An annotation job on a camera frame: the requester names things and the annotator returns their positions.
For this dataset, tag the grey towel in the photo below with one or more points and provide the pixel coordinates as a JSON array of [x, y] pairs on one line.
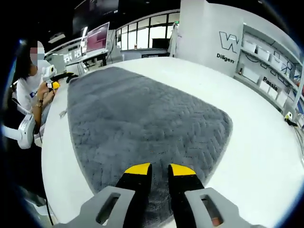
[[142, 123]]

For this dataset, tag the person's left hand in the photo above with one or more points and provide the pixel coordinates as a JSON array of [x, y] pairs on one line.
[[43, 92]]

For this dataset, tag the pink screen monitor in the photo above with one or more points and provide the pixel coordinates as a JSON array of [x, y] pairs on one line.
[[97, 38]]

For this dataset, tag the white worn device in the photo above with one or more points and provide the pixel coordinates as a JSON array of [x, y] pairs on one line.
[[26, 130]]

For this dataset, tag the long white counter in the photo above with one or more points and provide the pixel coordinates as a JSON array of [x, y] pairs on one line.
[[145, 54]]

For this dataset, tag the black monitor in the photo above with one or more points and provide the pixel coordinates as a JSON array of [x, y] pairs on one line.
[[160, 43]]

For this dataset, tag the white hanging cloth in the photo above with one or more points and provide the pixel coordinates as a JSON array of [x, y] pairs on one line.
[[175, 40]]

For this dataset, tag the small black yellow device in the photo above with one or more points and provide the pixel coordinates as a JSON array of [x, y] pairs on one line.
[[290, 117]]

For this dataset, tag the small dark bottle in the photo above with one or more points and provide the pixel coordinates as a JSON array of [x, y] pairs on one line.
[[240, 70]]

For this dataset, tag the grey metal shelf rack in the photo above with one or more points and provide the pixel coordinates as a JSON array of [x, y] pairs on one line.
[[266, 59], [299, 102]]

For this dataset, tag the black framed window wall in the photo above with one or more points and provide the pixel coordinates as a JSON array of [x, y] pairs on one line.
[[142, 31]]

